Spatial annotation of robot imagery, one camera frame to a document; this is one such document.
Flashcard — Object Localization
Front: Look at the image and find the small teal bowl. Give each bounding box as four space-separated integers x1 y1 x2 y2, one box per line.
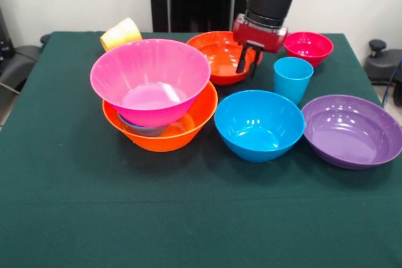
117 112 170 138

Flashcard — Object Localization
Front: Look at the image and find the black equipment box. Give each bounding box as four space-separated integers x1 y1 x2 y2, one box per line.
0 7 14 58

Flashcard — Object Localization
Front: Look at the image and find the purple bowl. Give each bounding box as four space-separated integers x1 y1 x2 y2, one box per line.
300 94 402 170

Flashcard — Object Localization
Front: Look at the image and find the blue cup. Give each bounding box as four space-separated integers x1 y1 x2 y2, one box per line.
273 56 315 107

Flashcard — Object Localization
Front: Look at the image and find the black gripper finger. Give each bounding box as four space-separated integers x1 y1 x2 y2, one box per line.
235 45 251 74
249 48 263 79

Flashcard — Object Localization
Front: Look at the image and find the dark green tablecloth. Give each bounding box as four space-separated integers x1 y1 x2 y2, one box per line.
0 31 402 268

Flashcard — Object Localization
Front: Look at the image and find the red-orange bowl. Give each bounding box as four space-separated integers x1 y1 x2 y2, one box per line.
185 31 264 86

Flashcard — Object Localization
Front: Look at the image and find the large pink bowl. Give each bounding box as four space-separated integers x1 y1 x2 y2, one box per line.
89 38 212 128

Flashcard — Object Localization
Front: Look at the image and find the yellow cup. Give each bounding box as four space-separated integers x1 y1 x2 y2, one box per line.
99 17 144 52

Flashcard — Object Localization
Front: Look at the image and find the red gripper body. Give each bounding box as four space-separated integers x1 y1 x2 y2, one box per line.
232 13 289 54

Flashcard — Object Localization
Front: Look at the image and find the medium blue bowl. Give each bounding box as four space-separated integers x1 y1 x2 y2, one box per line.
214 89 306 164

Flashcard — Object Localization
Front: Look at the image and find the large orange bowl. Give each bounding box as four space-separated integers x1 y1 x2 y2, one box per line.
102 81 219 153

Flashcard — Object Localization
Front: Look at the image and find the small crimson bowl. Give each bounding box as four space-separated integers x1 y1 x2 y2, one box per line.
283 31 335 68

